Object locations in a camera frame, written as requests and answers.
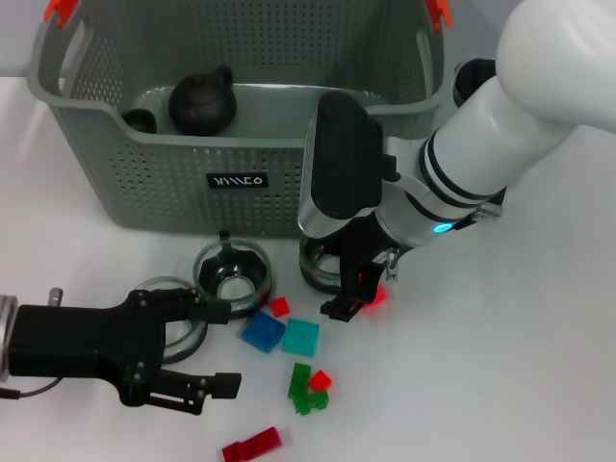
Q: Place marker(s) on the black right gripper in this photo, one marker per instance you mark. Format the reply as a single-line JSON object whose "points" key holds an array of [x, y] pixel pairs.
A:
{"points": [[363, 250]]}

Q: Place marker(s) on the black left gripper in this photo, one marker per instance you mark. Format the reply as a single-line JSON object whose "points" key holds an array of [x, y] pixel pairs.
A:
{"points": [[82, 341]]}

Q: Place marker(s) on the glass teacup black base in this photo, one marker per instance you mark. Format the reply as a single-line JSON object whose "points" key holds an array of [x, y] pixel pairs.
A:
{"points": [[185, 339], [236, 289], [317, 269]]}

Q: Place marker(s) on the grey perforated storage bin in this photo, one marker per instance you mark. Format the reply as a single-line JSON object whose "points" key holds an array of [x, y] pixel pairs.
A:
{"points": [[192, 159]]}

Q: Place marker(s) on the dark clay teacup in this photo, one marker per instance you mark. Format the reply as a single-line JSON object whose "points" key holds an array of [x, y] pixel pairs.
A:
{"points": [[137, 120]]}

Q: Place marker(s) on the large red toy brick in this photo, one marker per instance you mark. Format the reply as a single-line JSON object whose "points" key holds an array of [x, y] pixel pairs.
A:
{"points": [[380, 296]]}

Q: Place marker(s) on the blue square toy brick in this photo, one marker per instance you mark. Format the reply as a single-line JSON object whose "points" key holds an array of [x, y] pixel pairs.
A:
{"points": [[264, 333]]}

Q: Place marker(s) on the cyan square toy brick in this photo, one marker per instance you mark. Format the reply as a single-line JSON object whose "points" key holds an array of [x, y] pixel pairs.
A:
{"points": [[300, 337]]}

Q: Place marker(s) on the small red toy brick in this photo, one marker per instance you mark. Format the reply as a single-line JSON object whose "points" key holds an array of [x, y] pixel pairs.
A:
{"points": [[280, 306], [320, 380]]}

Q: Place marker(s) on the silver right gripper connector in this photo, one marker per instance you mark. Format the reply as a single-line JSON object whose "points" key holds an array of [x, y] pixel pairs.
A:
{"points": [[392, 264]]}

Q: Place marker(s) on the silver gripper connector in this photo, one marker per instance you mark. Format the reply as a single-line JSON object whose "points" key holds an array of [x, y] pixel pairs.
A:
{"points": [[392, 264], [56, 296]]}

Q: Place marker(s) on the green long toy brick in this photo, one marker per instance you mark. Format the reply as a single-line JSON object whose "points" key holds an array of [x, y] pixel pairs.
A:
{"points": [[298, 377]]}

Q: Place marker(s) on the green stepped toy brick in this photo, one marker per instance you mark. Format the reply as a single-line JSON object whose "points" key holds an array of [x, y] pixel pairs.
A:
{"points": [[313, 403]]}

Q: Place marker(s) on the dark red long brick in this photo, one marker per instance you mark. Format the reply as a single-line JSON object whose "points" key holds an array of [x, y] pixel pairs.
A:
{"points": [[250, 446]]}

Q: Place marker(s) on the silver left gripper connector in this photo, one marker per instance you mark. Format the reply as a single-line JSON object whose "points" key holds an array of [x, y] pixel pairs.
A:
{"points": [[56, 296]]}

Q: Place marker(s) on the dark clay teapot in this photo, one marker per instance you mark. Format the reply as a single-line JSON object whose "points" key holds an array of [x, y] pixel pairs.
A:
{"points": [[202, 101]]}

